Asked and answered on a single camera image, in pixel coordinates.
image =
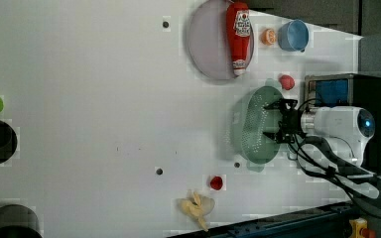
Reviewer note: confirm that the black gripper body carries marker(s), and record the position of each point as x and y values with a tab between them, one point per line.
290	124

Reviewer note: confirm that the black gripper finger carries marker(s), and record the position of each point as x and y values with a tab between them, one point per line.
272	136
273	106

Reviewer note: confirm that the mint green plastic strainer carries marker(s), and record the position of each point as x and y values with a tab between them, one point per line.
250	120

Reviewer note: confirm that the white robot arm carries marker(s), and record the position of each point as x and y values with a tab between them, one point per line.
329	143

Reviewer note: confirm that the red strawberry toy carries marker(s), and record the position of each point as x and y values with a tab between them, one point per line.
287	82

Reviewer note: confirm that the orange slice toy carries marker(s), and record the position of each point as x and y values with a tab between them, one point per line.
268	37

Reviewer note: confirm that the blue bowl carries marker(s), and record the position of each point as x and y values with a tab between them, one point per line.
294	36

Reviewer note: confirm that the small red tomato toy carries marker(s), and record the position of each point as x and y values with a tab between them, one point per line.
216	183

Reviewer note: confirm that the black toaster oven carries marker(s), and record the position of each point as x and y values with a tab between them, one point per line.
351	89

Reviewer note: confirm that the red ketchup bottle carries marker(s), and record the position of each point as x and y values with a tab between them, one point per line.
238	29

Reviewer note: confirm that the grey round plate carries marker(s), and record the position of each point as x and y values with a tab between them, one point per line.
207	40

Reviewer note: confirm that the peeled banana toy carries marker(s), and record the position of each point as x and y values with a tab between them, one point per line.
197	207

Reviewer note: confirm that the black cylinder cup lower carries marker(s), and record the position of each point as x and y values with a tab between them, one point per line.
19	221

